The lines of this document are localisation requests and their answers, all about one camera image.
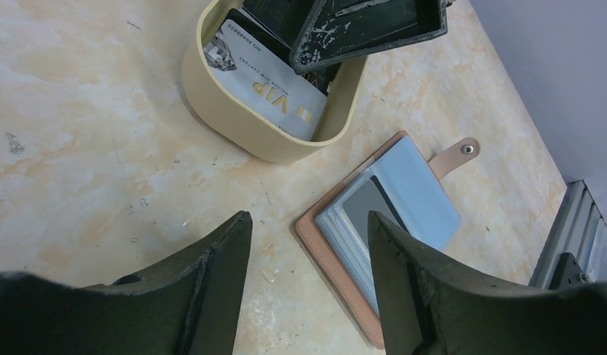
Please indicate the beige oval tray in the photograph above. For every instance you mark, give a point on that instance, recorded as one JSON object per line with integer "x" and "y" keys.
{"x": 229, "y": 116}

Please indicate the aluminium frame rail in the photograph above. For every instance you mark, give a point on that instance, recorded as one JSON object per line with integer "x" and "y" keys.
{"x": 575, "y": 251}

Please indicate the tan leather card holder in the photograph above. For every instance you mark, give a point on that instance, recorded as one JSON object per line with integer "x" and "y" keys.
{"x": 357, "y": 274}

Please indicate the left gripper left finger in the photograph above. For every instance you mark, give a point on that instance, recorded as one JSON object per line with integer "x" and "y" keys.
{"x": 187, "y": 303}

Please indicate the black card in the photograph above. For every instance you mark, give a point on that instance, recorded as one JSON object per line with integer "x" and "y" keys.
{"x": 274, "y": 23}
{"x": 370, "y": 196}

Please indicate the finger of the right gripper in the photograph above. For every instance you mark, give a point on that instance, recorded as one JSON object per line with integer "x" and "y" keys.
{"x": 331, "y": 32}

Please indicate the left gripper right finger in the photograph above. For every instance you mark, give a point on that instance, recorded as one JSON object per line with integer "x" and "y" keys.
{"x": 465, "y": 311}

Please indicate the white card in tray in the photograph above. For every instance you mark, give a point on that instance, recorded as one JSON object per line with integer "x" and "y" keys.
{"x": 253, "y": 74}

